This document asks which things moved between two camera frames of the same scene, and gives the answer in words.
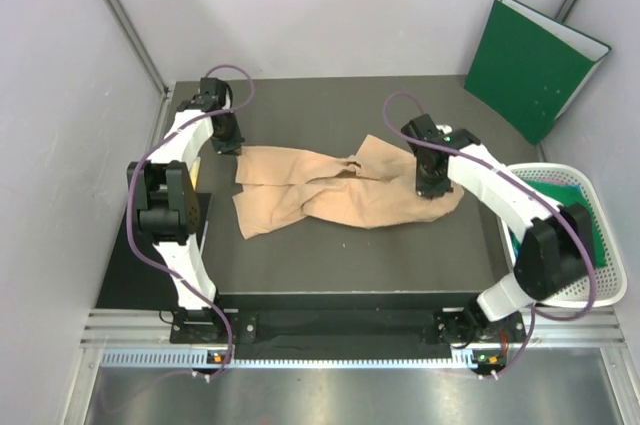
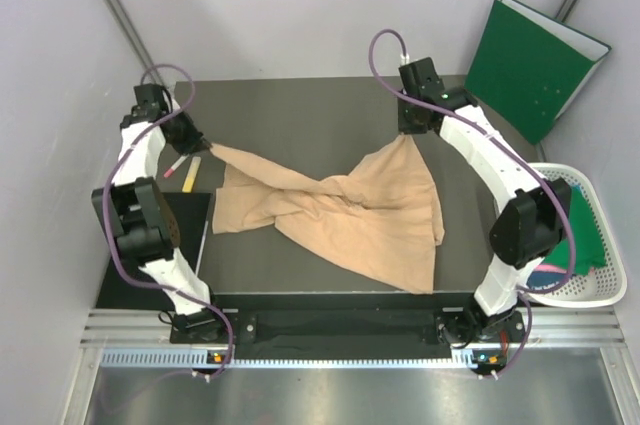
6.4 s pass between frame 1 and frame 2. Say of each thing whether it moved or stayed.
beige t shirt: moved
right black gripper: moved
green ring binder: stayed
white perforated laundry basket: stayed
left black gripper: moved
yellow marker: stayed
